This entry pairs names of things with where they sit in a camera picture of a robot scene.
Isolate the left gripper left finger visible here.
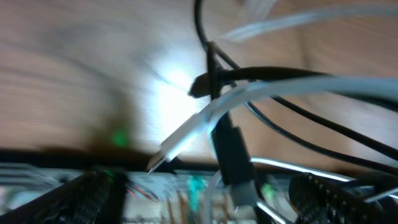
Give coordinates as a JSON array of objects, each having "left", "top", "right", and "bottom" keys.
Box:
[{"left": 1, "top": 170, "right": 127, "bottom": 224}]

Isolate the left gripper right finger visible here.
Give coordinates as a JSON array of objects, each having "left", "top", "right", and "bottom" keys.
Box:
[{"left": 289, "top": 173, "right": 397, "bottom": 224}]

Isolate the black USB cable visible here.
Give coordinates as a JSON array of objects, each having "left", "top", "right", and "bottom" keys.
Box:
[{"left": 188, "top": 0, "right": 398, "bottom": 208}]

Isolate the white USB cable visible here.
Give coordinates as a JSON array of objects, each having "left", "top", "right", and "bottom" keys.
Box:
[{"left": 146, "top": 4, "right": 398, "bottom": 224}]

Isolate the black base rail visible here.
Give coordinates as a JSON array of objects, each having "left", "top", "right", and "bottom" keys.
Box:
[{"left": 0, "top": 149, "right": 398, "bottom": 187}]

